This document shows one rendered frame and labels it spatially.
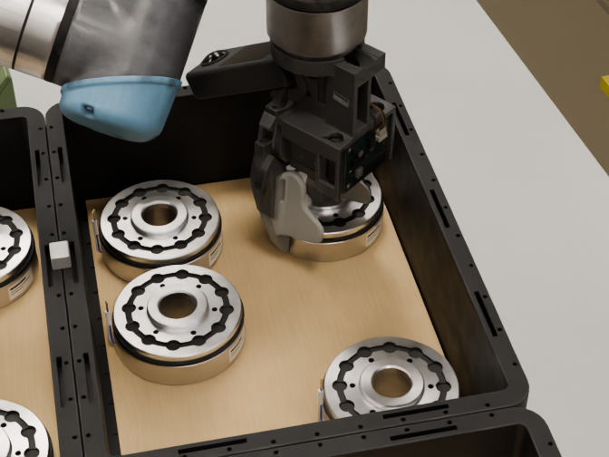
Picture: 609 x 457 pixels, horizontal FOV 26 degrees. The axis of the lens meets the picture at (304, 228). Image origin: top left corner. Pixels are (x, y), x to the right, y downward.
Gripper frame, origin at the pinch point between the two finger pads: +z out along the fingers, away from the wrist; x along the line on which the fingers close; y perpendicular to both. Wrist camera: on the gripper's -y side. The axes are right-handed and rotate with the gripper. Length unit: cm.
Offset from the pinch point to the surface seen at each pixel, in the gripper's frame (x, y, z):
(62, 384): -28.5, 3.1, -6.5
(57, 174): -14.6, -12.5, -7.9
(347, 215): 2.4, 3.6, -1.1
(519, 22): 151, -65, 85
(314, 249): -1.2, 3.0, 0.7
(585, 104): 135, -39, 85
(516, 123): 40.7, -2.5, 15.0
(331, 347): -7.9, 10.2, 2.1
